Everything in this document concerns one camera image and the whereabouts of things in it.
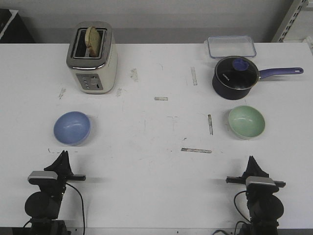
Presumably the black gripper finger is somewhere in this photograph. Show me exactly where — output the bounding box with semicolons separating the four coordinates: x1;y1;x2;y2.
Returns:
64;151;73;174
245;156;254;176
44;150;65;171
251;156;269;177

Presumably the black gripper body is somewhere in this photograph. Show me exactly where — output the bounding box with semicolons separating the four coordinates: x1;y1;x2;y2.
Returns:
226;172;286;195
38;170;86;196

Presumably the blue bowl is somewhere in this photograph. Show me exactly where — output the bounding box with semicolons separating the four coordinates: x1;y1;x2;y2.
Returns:
53;111;91;146

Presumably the green bowl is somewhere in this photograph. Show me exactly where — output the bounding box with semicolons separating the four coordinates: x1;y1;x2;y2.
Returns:
228;105;266;140

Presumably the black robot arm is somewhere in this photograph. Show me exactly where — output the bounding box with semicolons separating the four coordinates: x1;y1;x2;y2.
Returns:
226;156;286;235
24;151;86;235

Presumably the glass lid with blue knob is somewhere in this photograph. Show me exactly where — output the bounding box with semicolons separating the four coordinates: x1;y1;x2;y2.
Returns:
215;56;259;90

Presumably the dark blue saucepan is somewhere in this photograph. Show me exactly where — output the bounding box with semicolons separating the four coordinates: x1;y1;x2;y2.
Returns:
212;56;304;100

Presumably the cream two-slot toaster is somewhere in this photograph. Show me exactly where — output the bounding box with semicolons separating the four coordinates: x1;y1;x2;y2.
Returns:
66;21;118;94

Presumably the toast bread slice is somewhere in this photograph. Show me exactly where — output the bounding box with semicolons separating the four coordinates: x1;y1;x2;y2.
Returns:
85;26;101;58

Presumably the clear plastic food container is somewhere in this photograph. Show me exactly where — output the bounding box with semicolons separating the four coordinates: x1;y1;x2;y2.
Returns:
206;35;257;59

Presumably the grey metal shelf upright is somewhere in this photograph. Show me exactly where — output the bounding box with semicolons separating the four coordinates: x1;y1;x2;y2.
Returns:
271;0;309;43

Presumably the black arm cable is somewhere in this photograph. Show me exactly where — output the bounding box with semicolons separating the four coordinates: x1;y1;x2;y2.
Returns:
233;190;252;224
65;182;86;235

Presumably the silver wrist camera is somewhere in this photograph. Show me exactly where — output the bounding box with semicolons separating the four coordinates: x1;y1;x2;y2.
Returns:
27;171;58;185
246;176;276;187

